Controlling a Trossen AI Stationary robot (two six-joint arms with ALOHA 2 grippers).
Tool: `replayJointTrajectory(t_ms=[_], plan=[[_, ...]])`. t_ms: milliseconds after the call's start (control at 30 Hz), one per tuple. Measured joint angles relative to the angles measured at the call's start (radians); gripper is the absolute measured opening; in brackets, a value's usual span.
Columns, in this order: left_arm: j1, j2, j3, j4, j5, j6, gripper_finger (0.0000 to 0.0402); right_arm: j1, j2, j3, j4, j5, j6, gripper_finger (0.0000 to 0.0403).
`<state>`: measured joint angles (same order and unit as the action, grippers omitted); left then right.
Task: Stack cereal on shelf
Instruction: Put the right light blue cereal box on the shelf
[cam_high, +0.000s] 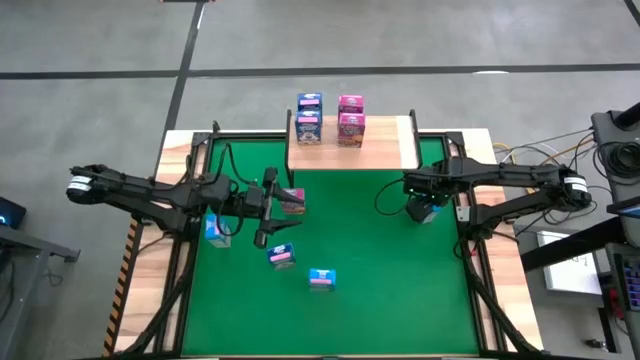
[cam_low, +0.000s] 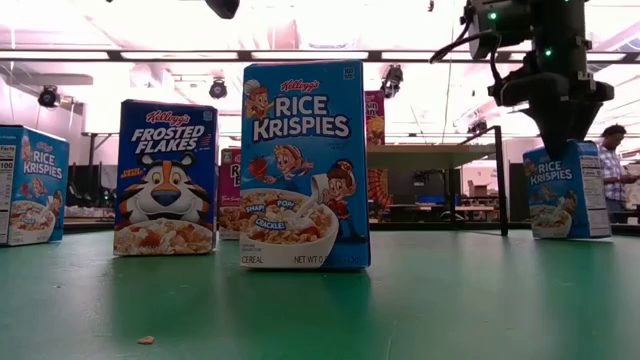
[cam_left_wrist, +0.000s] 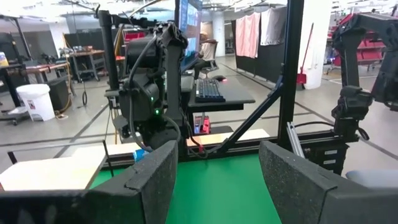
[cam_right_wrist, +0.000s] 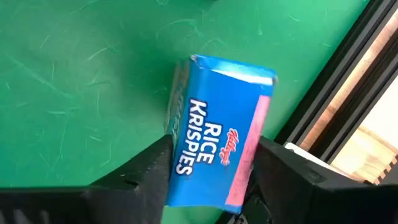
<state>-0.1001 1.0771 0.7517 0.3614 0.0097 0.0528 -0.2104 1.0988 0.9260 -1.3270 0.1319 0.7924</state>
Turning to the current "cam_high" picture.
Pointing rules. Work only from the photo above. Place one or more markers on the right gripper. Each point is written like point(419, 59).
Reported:
point(417, 207)

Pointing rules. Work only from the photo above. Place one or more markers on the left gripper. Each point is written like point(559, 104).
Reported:
point(255, 200)

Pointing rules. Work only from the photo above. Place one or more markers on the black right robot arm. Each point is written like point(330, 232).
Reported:
point(500, 172)

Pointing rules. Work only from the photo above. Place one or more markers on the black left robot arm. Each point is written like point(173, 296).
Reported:
point(130, 187)

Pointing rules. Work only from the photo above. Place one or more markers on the green felt table mat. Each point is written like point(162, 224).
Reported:
point(375, 300)

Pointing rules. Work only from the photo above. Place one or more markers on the black desk bar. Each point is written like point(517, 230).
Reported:
point(565, 247)

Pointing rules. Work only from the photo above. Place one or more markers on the white board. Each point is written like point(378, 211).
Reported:
point(570, 270)

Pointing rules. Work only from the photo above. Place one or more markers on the yellow black hazard tape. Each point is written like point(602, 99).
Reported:
point(120, 300)

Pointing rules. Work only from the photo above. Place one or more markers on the grey stand with black pole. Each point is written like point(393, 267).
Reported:
point(607, 130)

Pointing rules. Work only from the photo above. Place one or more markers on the monitor with blue screen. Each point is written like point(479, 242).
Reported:
point(627, 210)

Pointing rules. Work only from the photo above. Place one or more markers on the backlit computer keyboard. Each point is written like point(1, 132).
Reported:
point(632, 282)

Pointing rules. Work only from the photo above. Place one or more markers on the grey side desk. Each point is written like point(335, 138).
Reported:
point(20, 280)

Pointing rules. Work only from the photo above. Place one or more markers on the black device with blue light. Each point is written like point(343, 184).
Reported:
point(10, 212)

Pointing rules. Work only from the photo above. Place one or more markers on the black aluminium table frame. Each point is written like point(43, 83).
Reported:
point(201, 139)

